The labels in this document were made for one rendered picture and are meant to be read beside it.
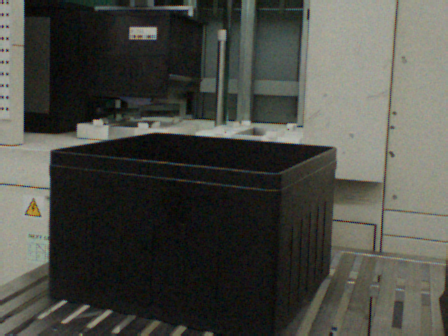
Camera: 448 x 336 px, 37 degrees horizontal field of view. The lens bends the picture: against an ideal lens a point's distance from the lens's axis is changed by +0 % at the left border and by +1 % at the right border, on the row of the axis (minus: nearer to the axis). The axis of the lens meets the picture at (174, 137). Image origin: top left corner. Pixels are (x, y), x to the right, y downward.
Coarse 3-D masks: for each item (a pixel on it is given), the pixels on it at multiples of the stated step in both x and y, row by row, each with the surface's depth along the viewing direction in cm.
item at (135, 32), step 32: (96, 32) 140; (128, 32) 137; (160, 32) 134; (192, 32) 146; (96, 64) 140; (128, 64) 137; (160, 64) 135; (192, 64) 147; (96, 96) 142; (128, 96) 137; (160, 96) 135; (192, 96) 153
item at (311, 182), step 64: (64, 192) 75; (128, 192) 71; (192, 192) 68; (256, 192) 65; (320, 192) 81; (64, 256) 76; (128, 256) 72; (192, 256) 69; (256, 256) 66; (320, 256) 83; (192, 320) 69; (256, 320) 66
